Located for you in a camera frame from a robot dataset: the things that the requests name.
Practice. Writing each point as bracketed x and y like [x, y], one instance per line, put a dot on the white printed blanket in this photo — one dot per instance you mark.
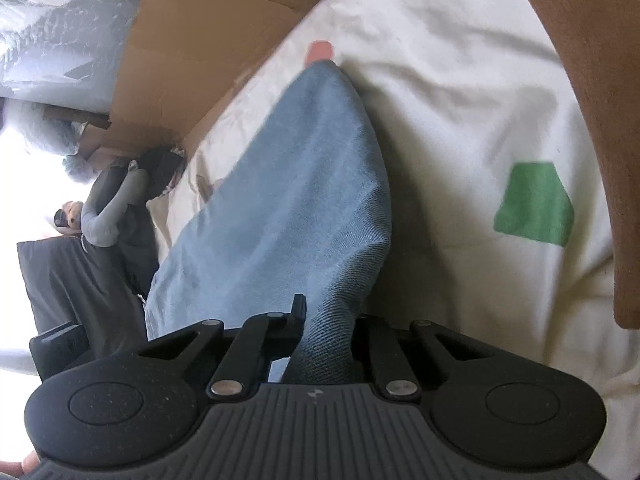
[450, 85]

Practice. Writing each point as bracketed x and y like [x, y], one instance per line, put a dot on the plastic-wrapped grey mattress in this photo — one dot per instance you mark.
[60, 20]

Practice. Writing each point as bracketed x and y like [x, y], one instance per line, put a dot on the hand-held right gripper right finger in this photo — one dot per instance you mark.
[370, 345]

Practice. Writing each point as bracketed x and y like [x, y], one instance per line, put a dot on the grey fluffy item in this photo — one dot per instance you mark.
[45, 130]

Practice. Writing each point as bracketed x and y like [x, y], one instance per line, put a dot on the brown cardboard sheet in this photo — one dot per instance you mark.
[190, 60]

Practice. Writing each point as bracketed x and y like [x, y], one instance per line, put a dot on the light blue jeans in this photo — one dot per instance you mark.
[300, 185]

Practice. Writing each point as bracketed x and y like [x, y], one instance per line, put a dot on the small plush toy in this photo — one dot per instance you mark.
[72, 212]

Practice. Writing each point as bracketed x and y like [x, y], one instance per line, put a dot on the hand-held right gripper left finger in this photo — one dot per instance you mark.
[295, 332]

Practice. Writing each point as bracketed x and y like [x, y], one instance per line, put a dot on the brown cardboard panel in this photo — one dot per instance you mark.
[615, 160]

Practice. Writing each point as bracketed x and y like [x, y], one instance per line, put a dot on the person's right hand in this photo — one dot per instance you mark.
[29, 465]

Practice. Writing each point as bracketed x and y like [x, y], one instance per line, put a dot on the black garment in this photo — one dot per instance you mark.
[160, 165]

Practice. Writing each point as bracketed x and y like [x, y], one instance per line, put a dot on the grey neck pillow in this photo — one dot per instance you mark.
[100, 225]

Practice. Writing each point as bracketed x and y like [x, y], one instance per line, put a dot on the person in grey sleeves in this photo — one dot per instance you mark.
[65, 280]

